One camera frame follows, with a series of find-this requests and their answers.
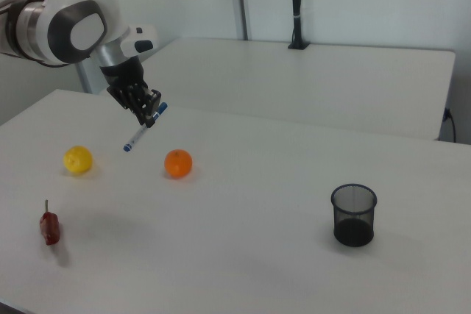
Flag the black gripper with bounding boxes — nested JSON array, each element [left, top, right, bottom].
[[99, 56, 163, 129]]

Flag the blue and white marker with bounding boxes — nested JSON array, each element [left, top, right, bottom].
[[122, 101, 169, 153]]

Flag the orange fruit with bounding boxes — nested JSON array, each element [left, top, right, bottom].
[[163, 149, 194, 179]]

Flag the yellow lemon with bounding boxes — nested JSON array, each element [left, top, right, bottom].
[[63, 145, 93, 174]]

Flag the white side table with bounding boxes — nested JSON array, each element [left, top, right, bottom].
[[98, 37, 457, 142]]

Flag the red pepper with stem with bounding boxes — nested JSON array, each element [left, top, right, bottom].
[[39, 199, 62, 247]]

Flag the black mesh pen cup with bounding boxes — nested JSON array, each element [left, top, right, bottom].
[[330, 182, 378, 248]]

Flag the black camera pole with base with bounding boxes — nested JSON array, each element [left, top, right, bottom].
[[287, 0, 311, 51]]

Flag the black cable with blue plug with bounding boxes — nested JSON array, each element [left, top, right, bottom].
[[444, 107, 458, 143]]

